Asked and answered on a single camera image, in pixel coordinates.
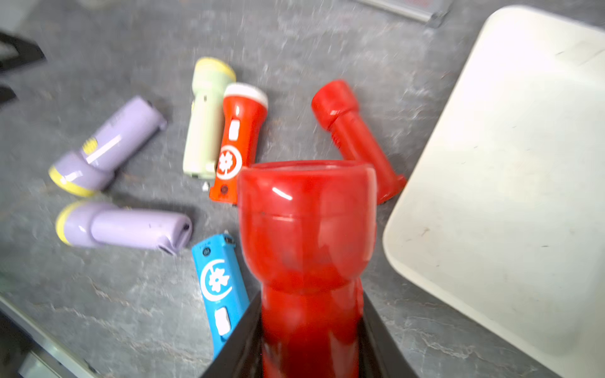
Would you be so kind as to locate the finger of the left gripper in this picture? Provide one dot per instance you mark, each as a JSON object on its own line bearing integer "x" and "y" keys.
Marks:
{"x": 27, "y": 52}
{"x": 6, "y": 95}

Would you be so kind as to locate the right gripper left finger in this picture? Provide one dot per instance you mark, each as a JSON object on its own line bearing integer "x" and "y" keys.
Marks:
{"x": 242, "y": 354}

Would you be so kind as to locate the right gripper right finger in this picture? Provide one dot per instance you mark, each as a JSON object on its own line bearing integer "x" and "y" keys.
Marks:
{"x": 379, "y": 355}

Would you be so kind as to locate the blue flashlight white logo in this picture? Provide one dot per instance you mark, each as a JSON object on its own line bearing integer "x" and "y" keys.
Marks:
{"x": 222, "y": 286}

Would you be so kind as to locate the purple flashlight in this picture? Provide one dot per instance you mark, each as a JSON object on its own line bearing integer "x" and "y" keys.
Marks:
{"x": 94, "y": 224}
{"x": 90, "y": 169}

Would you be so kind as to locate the pale green flashlight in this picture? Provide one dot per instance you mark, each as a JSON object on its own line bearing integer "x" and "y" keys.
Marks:
{"x": 210, "y": 79}

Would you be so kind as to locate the red flashlight white logo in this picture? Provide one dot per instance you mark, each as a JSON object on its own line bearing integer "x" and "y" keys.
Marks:
{"x": 245, "y": 110}

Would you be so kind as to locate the white plastic storage tray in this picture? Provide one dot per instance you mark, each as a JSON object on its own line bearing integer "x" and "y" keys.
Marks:
{"x": 503, "y": 215}

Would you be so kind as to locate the silver aluminium first-aid case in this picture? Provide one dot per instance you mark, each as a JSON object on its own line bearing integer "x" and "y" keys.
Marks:
{"x": 429, "y": 12}

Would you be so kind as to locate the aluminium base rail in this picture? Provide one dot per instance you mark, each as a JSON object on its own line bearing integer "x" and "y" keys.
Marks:
{"x": 27, "y": 350}

